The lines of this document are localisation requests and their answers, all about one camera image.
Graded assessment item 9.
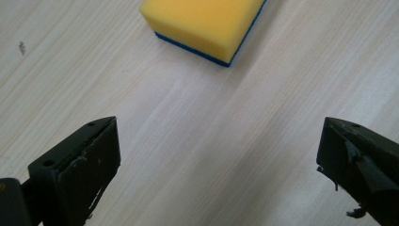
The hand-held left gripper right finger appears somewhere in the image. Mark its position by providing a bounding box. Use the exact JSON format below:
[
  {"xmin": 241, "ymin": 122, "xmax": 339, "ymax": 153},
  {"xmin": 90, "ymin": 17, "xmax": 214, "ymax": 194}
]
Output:
[{"xmin": 315, "ymin": 117, "xmax": 399, "ymax": 226}]

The yellow sponge with blue base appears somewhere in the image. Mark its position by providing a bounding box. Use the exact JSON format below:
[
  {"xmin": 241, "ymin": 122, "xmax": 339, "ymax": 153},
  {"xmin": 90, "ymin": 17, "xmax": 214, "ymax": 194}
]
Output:
[{"xmin": 138, "ymin": 0, "xmax": 268, "ymax": 68}]

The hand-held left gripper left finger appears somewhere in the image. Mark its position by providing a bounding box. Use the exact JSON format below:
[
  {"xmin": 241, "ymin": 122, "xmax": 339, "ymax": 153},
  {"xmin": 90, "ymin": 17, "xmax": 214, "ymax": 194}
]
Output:
[{"xmin": 27, "ymin": 116, "xmax": 121, "ymax": 226}]

